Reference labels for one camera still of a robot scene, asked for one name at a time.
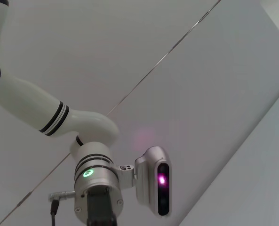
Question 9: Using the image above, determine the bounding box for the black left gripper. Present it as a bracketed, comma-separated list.
[85, 187, 118, 226]

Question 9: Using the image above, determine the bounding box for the left gripper cable with connector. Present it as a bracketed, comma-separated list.
[48, 191, 76, 226]

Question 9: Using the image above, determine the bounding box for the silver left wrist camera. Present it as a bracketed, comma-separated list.
[117, 145, 173, 217]

